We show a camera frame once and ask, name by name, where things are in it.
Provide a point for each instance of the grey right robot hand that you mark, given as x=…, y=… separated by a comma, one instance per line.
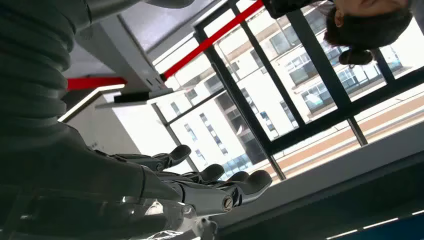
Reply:
x=82, y=185

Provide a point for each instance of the person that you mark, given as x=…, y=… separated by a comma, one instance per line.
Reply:
x=367, y=30

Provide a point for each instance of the low counter with light strip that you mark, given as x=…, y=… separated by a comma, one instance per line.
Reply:
x=99, y=132

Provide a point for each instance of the black window frame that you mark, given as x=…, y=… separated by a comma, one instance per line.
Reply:
x=327, y=76

